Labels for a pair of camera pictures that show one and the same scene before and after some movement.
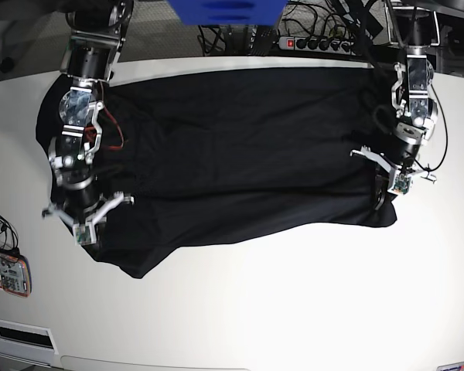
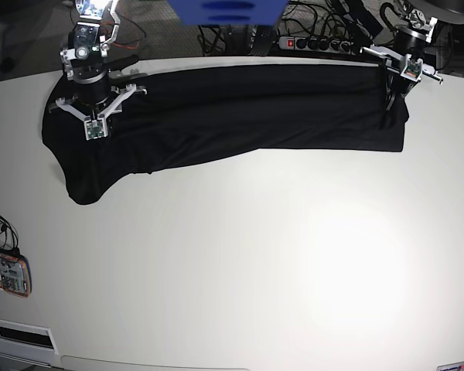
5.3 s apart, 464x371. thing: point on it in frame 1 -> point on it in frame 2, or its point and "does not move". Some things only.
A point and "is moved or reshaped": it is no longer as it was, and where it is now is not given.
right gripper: (400, 166) -> (406, 56)
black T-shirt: (216, 158) is moved or reshaped
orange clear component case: (10, 273) does not move
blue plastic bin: (229, 12) does not move
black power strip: (317, 44) does not move
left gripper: (83, 208) -> (96, 114)
